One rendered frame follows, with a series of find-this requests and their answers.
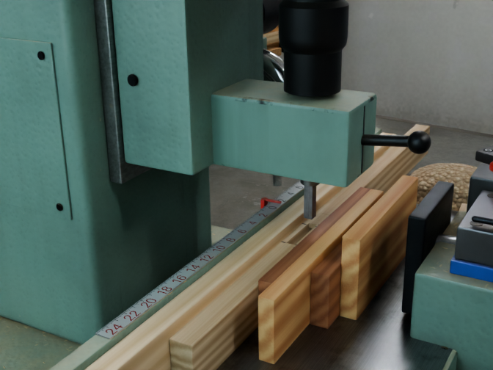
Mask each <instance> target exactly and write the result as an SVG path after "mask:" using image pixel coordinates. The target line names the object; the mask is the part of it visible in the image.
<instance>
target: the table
mask: <svg viewBox="0 0 493 370"><path fill-rule="evenodd" d="M404 267H405V257H404V258H403V260H402V261H401V262H400V263H399V265H398V266H397V267H396V269H395V270H394V272H393V273H392V274H391V276H389V278H388V279H387V281H386V282H385V283H384V285H383V286H382V287H381V288H380V290H379V291H378V292H377V294H376V295H375V297H374V298H373V299H372V300H371V301H370V303H369V304H368V306H367V307H366V309H365V310H364V311H363V312H362V313H361V315H360V316H359V318H358V319H357V320H353V319H349V318H346V317H343V316H340V315H339V316H338V317H337V318H336V320H335V321H334V322H333V323H332V324H331V326H330V327H329V328H328V329H326V328H322V327H318V326H315V325H312V324H308V326H307V327H306V328H305V329H304V330H303V331H302V333H301V334H300V335H299V336H298V337H297V339H296V340H295V341H294V342H293V343H292V344H291V345H290V346H289V347H288V349H287V350H286V351H285V352H284V353H283V355H282V356H281V357H280V358H279V360H278V361H277V362H276V363H275V364H272V363H267V362H265V361H262V360H259V342H258V327H257V328H256V329H255V330H254V331H253V332H252V334H251V335H250V336H249V337H248V338H247V339H246V340H245V341H244V342H243V343H242V344H241V345H240V346H239V347H238V348H237V349H236V350H235V351H234V352H233V353H232V354H231V355H230V356H229V357H228V358H227V359H226V360H225V361H224V362H223V363H222V364H221V365H220V366H219V368H218V369H217V370H456V362H457V355H458V353H457V351H456V350H454V349H451V348H448V349H443V348H441V347H442V346H440V345H437V344H432V343H429V342H426V341H421V340H418V339H416V338H412V337H410V327H411V318H412V315H411V314H408V313H403V312H402V310H401V306H402V296H403V277H404Z"/></svg>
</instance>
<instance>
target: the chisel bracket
mask: <svg viewBox="0 0 493 370"><path fill-rule="evenodd" d="M376 101H377V97H376V94H375V93H373V92H361V91H354V90H340V92H339V93H336V94H334V95H327V96H319V97H307V96H298V95H291V94H289V93H286V92H285V91H284V83H282V82H275V81H263V80H256V79H244V80H242V81H239V82H237V83H235V84H232V85H230V86H228V87H225V88H223V89H221V90H218V91H216V92H213V94H212V95H211V113H212V135H213V163H214V164H217V165H222V166H226V167H234V168H238V169H242V170H250V171H255V172H259V173H267V174H271V175H278V176H283V177H287V178H295V179H299V180H300V183H301V184H302V185H304V186H317V185H319V184H328V185H333V186H340V187H347V186H349V185H350V184H351V183H352V182H353V181H355V180H356V179H357V178H358V177H359V176H360V175H361V174H363V173H364V172H365V171H366V170H367V169H368V168H369V167H370V166H371V165H372V164H373V157H374V146H368V145H361V139H362V135H363V134H375V128H376Z"/></svg>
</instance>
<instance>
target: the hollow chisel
mask: <svg viewBox="0 0 493 370"><path fill-rule="evenodd" d="M314 217H316V186H304V218H306V219H310V220H312V219H313V218H314Z"/></svg>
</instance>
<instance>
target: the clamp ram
mask: <svg viewBox="0 0 493 370"><path fill-rule="evenodd" d="M453 189H454V184H453V183H449V182H444V181H438V182H437V183H436V184H435V185H434V187H433V188H432V189H431V191H430V192H429V193H428V194H427V195H426V196H425V197H424V198H423V200H422V201H421V202H420V203H419V205H418V206H417V207H416V208H415V209H414V211H413V212H412V213H411V214H410V215H409V217H408V226H407V237H406V256H405V267H404V277H403V296H402V306H401V310H402V312H403V313H408V314H412V300H413V291H414V281H415V273H416V271H417V270H418V269H419V267H420V265H421V264H422V263H423V262H424V260H425V259H426V257H427V255H428V254H429V253H430V252H431V250H432V248H433V247H434V245H435V244H436V243H437V242H445V243H448V244H456V237H455V236H449V235H445V234H443V233H444V232H445V230H446V228H447V227H448V226H449V224H450V219H451V211H452V203H453Z"/></svg>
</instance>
